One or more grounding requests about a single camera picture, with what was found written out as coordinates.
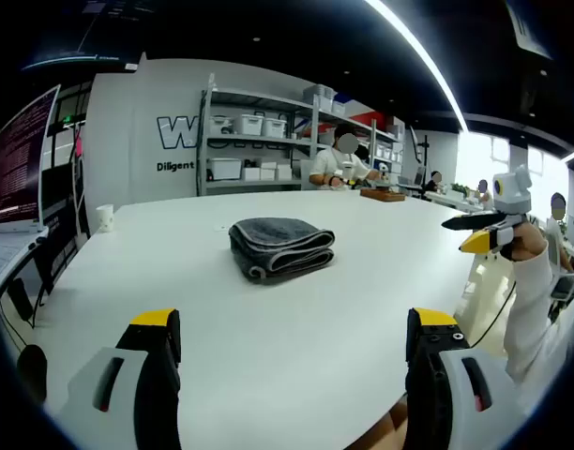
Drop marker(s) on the person's white clothing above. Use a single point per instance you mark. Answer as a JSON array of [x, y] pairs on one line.
[[566, 337]]

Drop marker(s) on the pink hanging item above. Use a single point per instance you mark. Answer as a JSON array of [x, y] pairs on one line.
[[79, 143]]

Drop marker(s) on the dark round object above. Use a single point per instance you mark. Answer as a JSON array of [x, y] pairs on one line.
[[33, 372]]

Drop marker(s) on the large tilted monitor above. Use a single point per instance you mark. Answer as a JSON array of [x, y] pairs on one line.
[[19, 154]]

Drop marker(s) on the wooden tray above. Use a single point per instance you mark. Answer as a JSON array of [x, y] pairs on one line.
[[383, 195]]

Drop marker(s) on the person's left hand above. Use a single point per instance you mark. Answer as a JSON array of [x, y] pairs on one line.
[[385, 431]]

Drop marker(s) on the grey towel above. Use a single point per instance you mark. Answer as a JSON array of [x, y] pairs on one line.
[[283, 248]]

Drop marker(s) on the white side desk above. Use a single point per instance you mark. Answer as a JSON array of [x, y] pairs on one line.
[[10, 248]]

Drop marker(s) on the person's right hand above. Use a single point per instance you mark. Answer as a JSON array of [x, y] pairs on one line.
[[528, 239]]

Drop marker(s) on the grey metal storage shelf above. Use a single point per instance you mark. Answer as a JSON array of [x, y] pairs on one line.
[[249, 184]]

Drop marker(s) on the ceiling light strip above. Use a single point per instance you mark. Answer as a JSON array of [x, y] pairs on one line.
[[423, 56]]

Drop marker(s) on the white paper cup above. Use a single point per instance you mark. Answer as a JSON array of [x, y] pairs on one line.
[[105, 219]]

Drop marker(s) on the black monitor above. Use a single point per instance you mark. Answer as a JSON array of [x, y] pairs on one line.
[[57, 192]]

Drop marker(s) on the group of white storage boxes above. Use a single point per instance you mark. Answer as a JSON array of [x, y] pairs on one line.
[[226, 169]]

